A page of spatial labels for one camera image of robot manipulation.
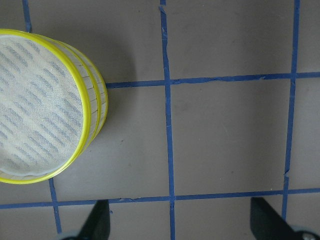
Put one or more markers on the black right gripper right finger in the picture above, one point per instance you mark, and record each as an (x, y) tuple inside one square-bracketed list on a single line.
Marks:
[(266, 223)]

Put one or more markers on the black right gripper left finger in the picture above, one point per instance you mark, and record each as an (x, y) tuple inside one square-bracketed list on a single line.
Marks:
[(98, 225)]

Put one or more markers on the yellow bamboo steamer bottom layer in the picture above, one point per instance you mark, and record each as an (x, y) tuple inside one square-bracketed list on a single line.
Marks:
[(94, 83)]

